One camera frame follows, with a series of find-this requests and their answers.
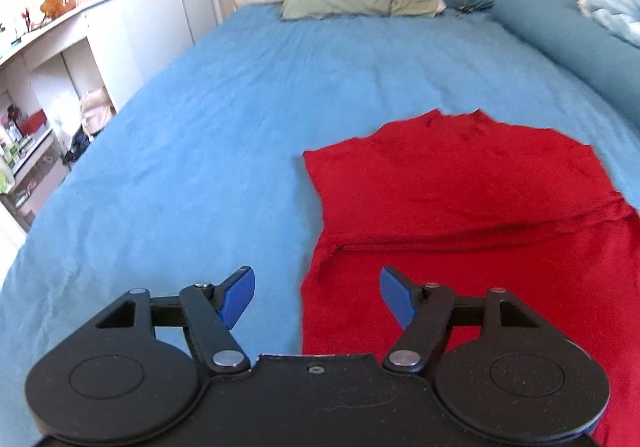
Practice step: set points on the light blue crumpled duvet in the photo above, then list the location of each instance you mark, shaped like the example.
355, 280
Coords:
620, 17

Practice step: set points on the blue bed blanket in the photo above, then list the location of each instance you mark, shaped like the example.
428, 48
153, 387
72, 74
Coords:
202, 171

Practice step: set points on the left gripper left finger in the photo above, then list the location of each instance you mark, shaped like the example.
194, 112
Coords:
136, 367

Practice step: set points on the white shelving unit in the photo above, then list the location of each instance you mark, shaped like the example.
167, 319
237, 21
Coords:
49, 65

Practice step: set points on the green pillow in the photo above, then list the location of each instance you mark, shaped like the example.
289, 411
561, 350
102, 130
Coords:
320, 9

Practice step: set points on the teal bolster cushion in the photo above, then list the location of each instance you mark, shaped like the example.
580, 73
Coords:
559, 30

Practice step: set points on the orange toy on shelf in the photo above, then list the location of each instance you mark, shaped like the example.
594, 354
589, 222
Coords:
53, 9

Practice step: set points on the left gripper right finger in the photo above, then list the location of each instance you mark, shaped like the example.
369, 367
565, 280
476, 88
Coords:
495, 365

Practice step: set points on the white wardrobe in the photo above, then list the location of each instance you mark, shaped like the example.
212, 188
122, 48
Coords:
148, 35

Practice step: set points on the red knit sweater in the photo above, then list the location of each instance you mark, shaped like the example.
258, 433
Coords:
471, 203

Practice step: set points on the red box on shelf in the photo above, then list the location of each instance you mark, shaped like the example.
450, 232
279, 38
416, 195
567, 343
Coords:
32, 123

